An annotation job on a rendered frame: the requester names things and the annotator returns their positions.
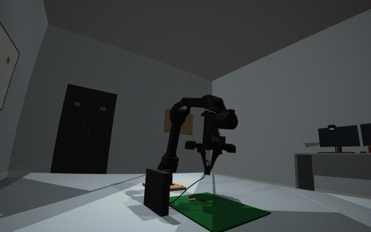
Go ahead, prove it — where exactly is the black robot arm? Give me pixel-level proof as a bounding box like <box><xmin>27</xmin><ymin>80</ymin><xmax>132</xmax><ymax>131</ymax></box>
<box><xmin>157</xmin><ymin>94</ymin><xmax>238</xmax><ymax>186</ymax></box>

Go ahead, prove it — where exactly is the black square panel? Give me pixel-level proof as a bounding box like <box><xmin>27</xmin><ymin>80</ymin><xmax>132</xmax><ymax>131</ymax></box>
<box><xmin>144</xmin><ymin>168</ymin><xmax>171</xmax><ymax>217</ymax></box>

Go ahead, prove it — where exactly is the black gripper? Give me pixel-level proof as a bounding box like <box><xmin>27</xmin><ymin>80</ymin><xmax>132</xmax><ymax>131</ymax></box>
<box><xmin>185</xmin><ymin>128</ymin><xmax>236</xmax><ymax>169</ymax></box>

